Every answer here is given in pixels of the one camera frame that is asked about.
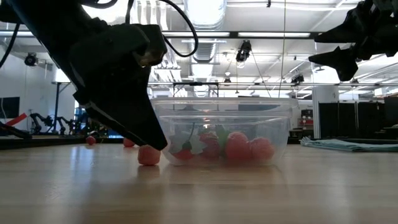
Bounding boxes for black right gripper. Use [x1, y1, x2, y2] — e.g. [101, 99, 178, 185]
[308, 0, 398, 83]

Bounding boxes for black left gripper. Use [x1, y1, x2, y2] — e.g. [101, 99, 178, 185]
[67, 24, 169, 152]

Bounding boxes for pink round fruit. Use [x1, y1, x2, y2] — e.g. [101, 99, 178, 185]
[137, 144, 162, 167]
[224, 131, 251, 165]
[248, 136, 276, 163]

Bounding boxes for clear plastic tupperware container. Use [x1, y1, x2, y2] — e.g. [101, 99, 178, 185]
[149, 96, 300, 167]

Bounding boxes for white pillar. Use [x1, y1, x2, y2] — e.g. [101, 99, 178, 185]
[312, 85, 340, 139]

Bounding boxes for black partition panels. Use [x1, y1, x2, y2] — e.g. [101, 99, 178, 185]
[318, 100, 386, 139]

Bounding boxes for black pole stand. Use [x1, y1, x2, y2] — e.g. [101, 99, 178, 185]
[50, 81, 73, 135]

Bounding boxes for black background robot arms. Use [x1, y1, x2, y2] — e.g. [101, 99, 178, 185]
[29, 111, 82, 136]

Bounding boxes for folded teal cloth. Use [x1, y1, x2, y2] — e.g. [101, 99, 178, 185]
[299, 136, 398, 153]

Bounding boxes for black overhead beam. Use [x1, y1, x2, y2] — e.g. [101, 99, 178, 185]
[0, 29, 321, 40]

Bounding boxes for red strip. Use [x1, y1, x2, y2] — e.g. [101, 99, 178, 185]
[5, 112, 29, 127]

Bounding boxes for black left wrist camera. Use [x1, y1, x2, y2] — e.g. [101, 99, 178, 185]
[132, 24, 169, 68]

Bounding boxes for black aluminium table frame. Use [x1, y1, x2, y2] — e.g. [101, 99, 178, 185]
[0, 135, 125, 150]

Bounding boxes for black overhead camera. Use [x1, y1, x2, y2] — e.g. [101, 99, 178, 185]
[234, 39, 253, 63]

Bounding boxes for metal ceiling rail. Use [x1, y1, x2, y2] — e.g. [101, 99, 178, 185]
[147, 81, 398, 88]

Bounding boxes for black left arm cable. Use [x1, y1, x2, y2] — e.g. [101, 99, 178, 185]
[124, 0, 200, 58]

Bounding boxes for black ceiling camera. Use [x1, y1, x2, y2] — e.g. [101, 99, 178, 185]
[24, 52, 39, 67]

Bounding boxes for black wall monitor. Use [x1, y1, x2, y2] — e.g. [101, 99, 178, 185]
[0, 96, 21, 119]

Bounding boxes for silver ventilation duct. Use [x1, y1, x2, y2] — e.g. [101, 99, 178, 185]
[182, 0, 228, 65]

